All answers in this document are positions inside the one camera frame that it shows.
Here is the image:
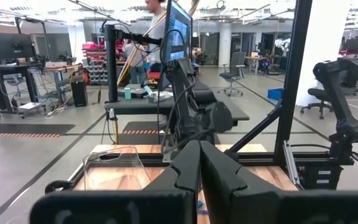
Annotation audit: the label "clear plastic bin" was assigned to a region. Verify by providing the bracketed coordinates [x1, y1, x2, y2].
[82, 146, 152, 191]

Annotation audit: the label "blue crate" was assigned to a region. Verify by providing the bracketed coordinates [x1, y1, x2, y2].
[267, 88, 284, 101]

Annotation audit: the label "cluttered work desk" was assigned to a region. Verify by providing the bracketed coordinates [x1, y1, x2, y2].
[0, 62, 83, 119]

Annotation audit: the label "black computer monitor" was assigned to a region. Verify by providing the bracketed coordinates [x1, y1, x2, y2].
[0, 32, 37, 62]

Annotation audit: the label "black monitor pole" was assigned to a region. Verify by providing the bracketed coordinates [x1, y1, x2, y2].
[99, 24, 164, 103]

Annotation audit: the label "black control box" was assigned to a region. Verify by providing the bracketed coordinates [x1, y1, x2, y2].
[295, 163, 344, 191]

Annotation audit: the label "black computer tower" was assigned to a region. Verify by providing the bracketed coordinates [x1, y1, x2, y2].
[70, 80, 89, 108]

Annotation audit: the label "white pillar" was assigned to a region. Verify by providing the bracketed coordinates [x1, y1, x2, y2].
[295, 0, 351, 107]

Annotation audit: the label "black mat red stripes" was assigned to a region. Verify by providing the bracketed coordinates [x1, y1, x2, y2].
[118, 120, 169, 146]
[0, 123, 76, 139]

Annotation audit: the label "grey side desk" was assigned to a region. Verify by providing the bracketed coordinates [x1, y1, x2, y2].
[103, 81, 250, 123]

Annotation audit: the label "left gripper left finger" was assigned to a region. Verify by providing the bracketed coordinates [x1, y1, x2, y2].
[29, 139, 201, 224]

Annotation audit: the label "clear plastic bag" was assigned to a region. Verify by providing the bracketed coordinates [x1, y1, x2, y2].
[143, 85, 174, 103]

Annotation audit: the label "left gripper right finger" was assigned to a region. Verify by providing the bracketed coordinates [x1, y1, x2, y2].
[200, 140, 358, 224]

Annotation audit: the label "yellow cable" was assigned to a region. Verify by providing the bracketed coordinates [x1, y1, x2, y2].
[112, 118, 120, 144]

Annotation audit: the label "grey office chair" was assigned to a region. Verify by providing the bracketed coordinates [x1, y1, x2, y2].
[218, 51, 247, 97]

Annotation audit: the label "black office chair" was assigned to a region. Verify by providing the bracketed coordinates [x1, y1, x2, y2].
[300, 87, 335, 121]

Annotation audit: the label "red parts bin rack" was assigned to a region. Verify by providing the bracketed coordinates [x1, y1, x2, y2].
[81, 41, 109, 85]

